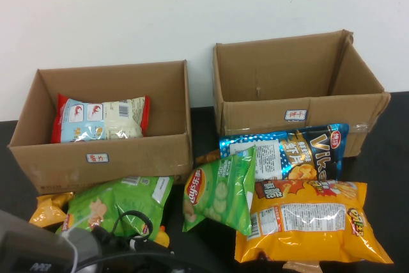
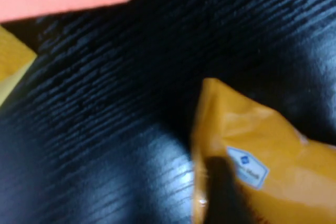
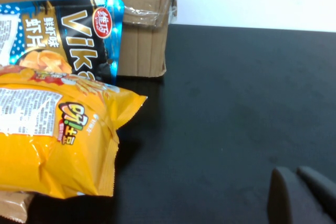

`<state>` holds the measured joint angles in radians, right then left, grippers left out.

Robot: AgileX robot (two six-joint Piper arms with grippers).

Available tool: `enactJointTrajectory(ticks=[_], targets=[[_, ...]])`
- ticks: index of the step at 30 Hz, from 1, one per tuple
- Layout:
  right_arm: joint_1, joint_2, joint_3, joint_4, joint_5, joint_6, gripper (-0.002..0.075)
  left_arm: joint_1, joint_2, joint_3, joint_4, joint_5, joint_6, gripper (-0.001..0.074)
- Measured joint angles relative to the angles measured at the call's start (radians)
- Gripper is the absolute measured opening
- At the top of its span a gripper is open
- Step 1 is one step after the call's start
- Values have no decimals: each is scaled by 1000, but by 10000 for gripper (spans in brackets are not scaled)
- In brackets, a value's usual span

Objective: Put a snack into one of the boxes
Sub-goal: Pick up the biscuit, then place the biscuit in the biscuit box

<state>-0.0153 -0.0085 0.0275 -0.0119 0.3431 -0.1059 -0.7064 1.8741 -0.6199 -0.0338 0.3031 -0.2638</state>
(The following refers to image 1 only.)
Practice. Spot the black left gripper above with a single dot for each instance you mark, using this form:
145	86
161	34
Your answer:
159	260

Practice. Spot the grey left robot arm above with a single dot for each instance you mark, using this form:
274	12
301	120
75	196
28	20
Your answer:
35	244

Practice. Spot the small orange-brown snack packet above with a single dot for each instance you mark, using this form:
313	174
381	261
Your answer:
207	158

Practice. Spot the small yellow snack bag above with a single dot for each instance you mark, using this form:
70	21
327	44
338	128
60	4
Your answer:
48	213

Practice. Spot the tan brown snack packet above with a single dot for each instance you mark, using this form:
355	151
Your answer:
302	268

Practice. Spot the large yellow fries snack bag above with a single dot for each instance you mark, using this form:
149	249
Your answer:
303	241

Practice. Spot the red white shrimp snack bag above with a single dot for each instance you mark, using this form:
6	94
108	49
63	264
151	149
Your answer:
103	119

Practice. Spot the yellow rubber duck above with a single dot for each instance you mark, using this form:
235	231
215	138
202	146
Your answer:
163	238

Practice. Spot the wide green Lay's chips bag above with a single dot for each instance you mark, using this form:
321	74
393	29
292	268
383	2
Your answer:
105	199

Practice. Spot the green Lay's cucumber chips bag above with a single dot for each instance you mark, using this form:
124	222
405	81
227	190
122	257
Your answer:
217	196

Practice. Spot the cardboard box with shrimp bag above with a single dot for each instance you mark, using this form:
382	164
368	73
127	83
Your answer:
143	158

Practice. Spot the blue Vika shrimp chips bag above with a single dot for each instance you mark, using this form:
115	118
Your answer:
303	151

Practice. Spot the empty taped cardboard box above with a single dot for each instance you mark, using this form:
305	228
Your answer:
335	110

